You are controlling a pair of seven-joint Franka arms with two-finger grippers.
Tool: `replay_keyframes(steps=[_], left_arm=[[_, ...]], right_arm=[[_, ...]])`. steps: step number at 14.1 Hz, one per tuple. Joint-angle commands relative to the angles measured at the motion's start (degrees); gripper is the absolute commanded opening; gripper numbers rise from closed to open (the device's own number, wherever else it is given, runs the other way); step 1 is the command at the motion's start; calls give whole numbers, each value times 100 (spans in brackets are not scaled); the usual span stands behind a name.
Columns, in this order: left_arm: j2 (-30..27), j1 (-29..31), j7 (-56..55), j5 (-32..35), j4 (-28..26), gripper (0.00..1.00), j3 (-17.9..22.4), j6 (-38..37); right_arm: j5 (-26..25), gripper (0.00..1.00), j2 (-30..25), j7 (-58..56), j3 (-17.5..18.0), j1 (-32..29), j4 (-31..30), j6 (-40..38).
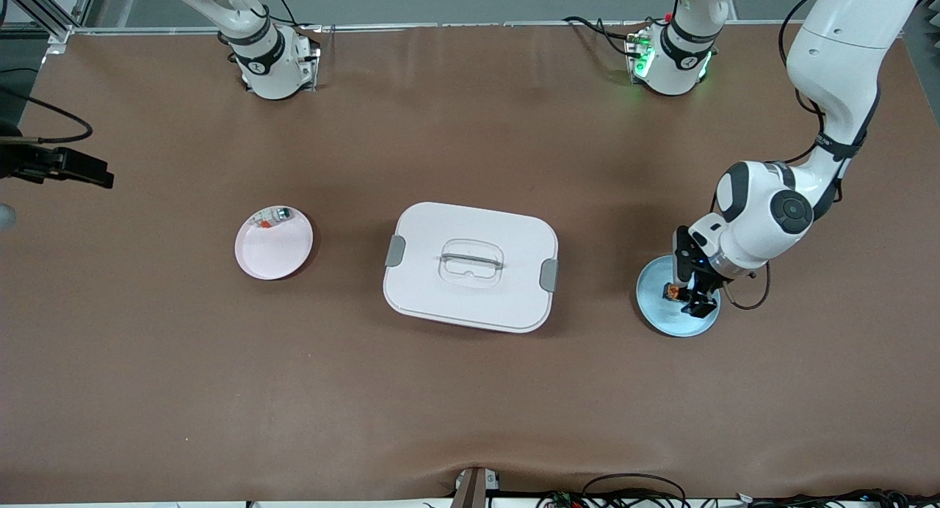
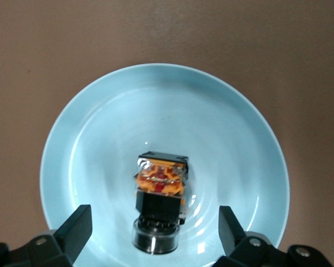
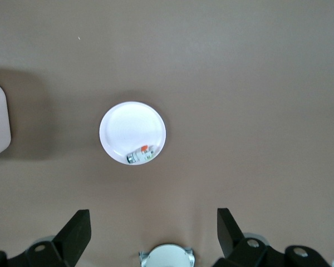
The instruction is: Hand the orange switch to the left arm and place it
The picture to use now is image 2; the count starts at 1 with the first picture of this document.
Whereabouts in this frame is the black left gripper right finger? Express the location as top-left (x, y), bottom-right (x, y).
top-left (218, 205), bottom-right (332, 267)

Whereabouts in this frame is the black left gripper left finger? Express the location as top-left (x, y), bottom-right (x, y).
top-left (0, 204), bottom-right (94, 267)

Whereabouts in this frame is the light blue round plate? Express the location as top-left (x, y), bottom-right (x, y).
top-left (39, 63), bottom-right (291, 267)

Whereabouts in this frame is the brown table cover sheet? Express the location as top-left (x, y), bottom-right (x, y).
top-left (0, 0), bottom-right (334, 267)

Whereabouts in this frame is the orange black push-button switch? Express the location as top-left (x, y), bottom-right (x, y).
top-left (130, 150), bottom-right (191, 255)

